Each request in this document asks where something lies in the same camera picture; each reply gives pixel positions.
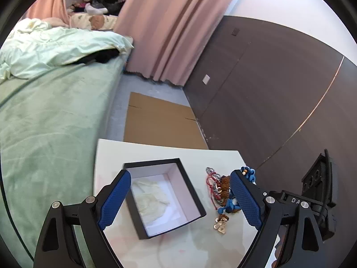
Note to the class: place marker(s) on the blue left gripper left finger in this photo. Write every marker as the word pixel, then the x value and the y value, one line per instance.
pixel 111 197

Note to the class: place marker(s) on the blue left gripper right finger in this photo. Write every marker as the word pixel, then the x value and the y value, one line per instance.
pixel 249 198

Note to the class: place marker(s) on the black jewelry box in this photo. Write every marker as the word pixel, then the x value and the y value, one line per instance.
pixel 185 206

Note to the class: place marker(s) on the white tissue paper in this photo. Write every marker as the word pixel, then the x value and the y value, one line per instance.
pixel 150 199

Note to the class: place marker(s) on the white table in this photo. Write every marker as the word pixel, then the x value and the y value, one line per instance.
pixel 195 245

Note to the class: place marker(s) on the flattened brown cardboard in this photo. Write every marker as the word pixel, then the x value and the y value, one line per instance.
pixel 161 123

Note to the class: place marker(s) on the green bed sheet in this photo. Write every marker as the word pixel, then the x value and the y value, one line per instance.
pixel 50 126

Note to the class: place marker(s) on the black garment on bed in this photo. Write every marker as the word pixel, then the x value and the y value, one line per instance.
pixel 102 56

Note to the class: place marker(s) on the light green duvet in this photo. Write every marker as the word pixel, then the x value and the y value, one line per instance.
pixel 34 47

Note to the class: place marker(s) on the patterned pillow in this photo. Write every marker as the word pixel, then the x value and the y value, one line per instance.
pixel 92 22

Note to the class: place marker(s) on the white sock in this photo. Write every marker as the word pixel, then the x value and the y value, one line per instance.
pixel 95 11

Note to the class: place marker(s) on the pink side curtain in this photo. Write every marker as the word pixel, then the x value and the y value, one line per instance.
pixel 43 9

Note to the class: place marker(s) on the dark wood wall panel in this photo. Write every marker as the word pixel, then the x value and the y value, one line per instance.
pixel 280 98

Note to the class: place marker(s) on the white wall outlet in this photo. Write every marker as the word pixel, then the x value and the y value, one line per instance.
pixel 206 79

